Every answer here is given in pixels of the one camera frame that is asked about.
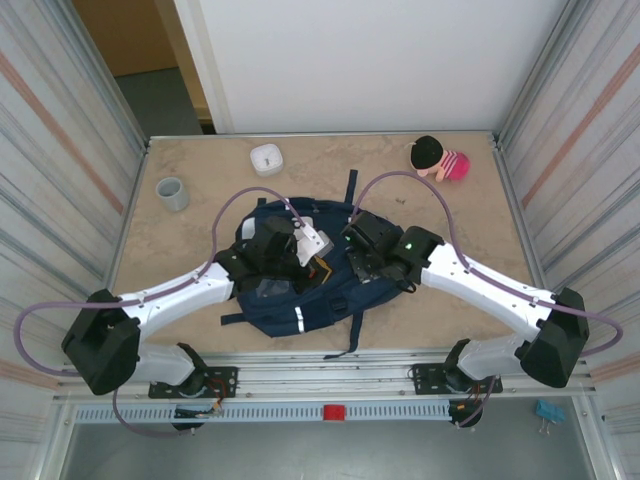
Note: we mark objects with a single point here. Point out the navy blue backpack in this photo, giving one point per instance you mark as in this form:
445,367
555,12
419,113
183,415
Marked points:
320,305

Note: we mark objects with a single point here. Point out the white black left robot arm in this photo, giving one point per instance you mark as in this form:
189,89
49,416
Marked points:
175,295

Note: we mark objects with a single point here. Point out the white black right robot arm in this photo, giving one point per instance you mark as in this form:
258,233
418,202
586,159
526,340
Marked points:
480,285

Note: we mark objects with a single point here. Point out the white square box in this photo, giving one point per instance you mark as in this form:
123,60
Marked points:
266,160

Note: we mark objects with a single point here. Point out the aluminium mounting rails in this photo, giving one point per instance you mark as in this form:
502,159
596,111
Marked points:
325,372

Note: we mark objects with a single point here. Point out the pink plush doll black hair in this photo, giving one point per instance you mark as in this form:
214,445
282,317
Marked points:
450,165

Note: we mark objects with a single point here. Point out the grey cup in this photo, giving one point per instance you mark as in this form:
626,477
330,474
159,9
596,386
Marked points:
172,197

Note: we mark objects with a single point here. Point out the red button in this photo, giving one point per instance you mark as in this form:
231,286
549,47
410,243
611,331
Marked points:
334,412

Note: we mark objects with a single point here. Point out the blue binder clip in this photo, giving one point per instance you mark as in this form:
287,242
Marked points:
549,411

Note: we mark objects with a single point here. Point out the brown wooden door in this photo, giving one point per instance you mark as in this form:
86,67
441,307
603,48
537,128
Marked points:
125,35

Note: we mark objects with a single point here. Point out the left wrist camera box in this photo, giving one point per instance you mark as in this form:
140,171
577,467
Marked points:
315,245

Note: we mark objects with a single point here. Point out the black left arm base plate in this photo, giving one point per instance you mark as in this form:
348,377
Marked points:
222,375

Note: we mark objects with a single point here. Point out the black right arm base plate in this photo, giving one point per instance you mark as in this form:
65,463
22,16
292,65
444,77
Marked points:
425,375

